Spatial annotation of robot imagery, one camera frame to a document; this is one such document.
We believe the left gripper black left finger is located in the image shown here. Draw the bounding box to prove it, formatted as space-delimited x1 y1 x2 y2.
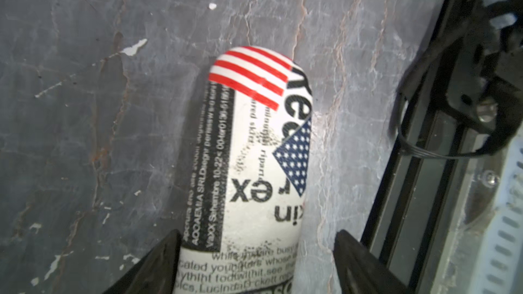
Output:
104 229 181 294

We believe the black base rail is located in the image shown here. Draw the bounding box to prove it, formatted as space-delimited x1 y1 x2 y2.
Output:
359 0 523 294

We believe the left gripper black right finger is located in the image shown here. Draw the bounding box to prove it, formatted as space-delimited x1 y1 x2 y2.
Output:
333 230 413 294

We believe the white slotted cable duct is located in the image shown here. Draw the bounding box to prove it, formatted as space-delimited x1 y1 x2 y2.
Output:
467 136 522 293

